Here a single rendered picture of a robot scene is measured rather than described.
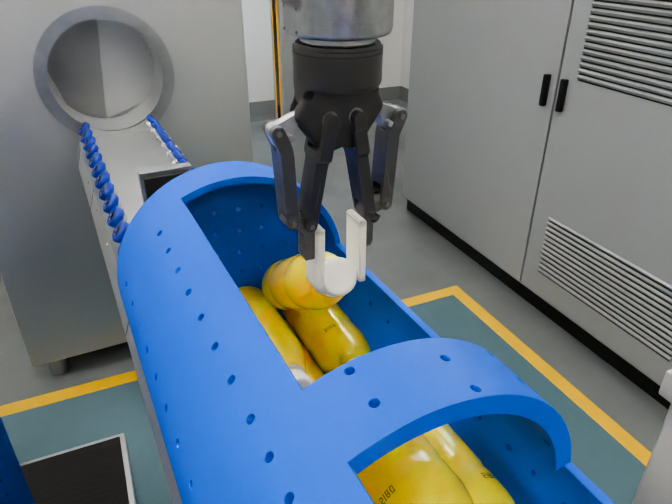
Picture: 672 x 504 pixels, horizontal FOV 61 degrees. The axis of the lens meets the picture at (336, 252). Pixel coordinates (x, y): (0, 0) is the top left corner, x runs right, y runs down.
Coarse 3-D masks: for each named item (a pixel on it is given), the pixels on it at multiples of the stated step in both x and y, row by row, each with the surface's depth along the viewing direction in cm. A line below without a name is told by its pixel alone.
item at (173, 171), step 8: (152, 168) 110; (160, 168) 110; (168, 168) 110; (176, 168) 110; (184, 168) 111; (144, 176) 108; (152, 176) 108; (160, 176) 108; (168, 176) 108; (176, 176) 109; (144, 184) 108; (152, 184) 108; (160, 184) 108; (144, 192) 109; (152, 192) 108; (144, 200) 110
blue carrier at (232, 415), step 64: (192, 192) 64; (256, 192) 73; (128, 256) 65; (192, 256) 54; (256, 256) 78; (128, 320) 65; (192, 320) 48; (256, 320) 44; (384, 320) 68; (192, 384) 44; (256, 384) 39; (320, 384) 37; (384, 384) 36; (448, 384) 36; (512, 384) 38; (192, 448) 41; (256, 448) 36; (320, 448) 33; (384, 448) 33; (512, 448) 50
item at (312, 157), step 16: (336, 128) 48; (320, 144) 49; (320, 160) 49; (304, 176) 52; (320, 176) 50; (304, 192) 52; (320, 192) 51; (304, 208) 52; (320, 208) 52; (304, 224) 52
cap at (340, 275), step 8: (328, 264) 57; (336, 264) 57; (344, 264) 58; (352, 264) 58; (328, 272) 57; (336, 272) 57; (344, 272) 57; (352, 272) 58; (328, 280) 57; (336, 280) 57; (344, 280) 57; (352, 280) 58; (328, 288) 57; (336, 288) 57; (344, 288) 57; (352, 288) 58
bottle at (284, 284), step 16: (336, 256) 61; (272, 272) 68; (288, 272) 62; (304, 272) 59; (272, 288) 68; (288, 288) 62; (304, 288) 59; (272, 304) 71; (288, 304) 66; (304, 304) 61; (320, 304) 60
